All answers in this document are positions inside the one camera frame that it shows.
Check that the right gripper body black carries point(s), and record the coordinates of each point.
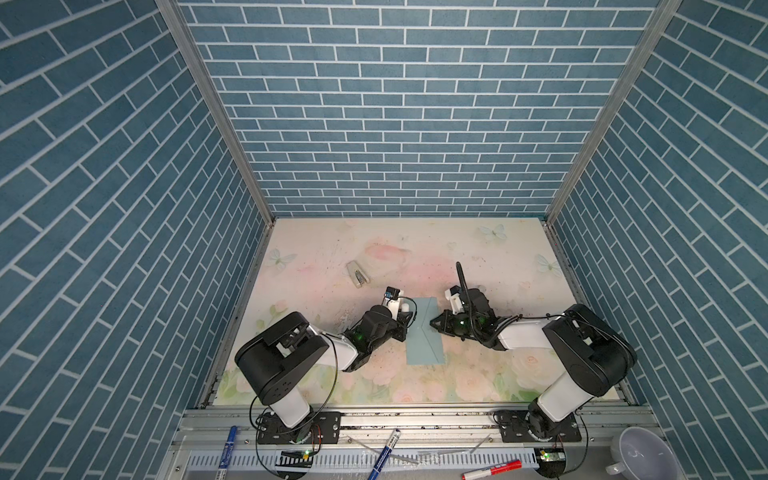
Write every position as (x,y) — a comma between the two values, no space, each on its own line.
(458,325)

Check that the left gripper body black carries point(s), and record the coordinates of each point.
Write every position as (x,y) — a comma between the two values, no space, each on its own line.
(396,330)

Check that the teal envelope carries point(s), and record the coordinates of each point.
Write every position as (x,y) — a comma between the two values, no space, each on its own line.
(424,345)

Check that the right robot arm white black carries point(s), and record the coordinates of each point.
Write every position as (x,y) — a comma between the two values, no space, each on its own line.
(590,355)

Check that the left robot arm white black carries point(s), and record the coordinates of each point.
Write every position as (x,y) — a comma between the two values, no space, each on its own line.
(276,360)

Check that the blue marker pen centre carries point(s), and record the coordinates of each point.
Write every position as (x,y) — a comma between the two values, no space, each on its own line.
(384,455)

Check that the blue marker pen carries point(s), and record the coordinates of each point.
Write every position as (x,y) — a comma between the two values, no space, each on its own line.
(226,456)
(384,455)

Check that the red marker pen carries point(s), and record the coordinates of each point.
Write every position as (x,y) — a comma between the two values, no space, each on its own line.
(493,470)

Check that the white cup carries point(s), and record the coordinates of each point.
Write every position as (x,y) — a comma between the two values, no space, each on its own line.
(638,453)

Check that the blue marker pen left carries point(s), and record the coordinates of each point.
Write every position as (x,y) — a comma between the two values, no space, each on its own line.
(226,456)

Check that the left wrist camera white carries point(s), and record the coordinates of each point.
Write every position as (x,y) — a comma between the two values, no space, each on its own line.
(396,304)

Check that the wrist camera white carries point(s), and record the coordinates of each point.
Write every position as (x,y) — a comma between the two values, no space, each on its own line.
(396,304)
(453,296)

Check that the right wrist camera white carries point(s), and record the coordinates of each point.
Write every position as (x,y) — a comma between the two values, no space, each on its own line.
(453,296)

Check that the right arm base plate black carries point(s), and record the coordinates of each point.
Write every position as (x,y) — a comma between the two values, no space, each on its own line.
(526,426)

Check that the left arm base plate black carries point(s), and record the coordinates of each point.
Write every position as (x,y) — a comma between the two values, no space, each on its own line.
(297,429)

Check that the white slotted cable duct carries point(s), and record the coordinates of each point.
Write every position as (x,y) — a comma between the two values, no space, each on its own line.
(352,460)

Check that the aluminium mounting rail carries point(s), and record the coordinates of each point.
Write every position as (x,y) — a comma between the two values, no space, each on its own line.
(422,426)

